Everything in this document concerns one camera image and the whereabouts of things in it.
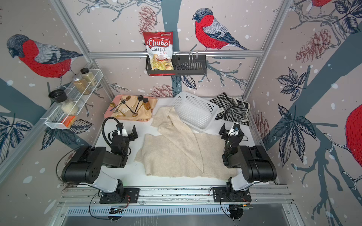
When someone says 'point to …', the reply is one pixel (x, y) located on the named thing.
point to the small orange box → (68, 121)
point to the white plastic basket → (196, 113)
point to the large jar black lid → (68, 106)
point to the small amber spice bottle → (146, 103)
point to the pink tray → (114, 98)
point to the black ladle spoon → (140, 98)
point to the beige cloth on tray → (134, 107)
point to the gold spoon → (113, 105)
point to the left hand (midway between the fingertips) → (129, 124)
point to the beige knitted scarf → (173, 147)
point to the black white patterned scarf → (233, 109)
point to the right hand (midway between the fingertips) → (231, 124)
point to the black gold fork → (124, 102)
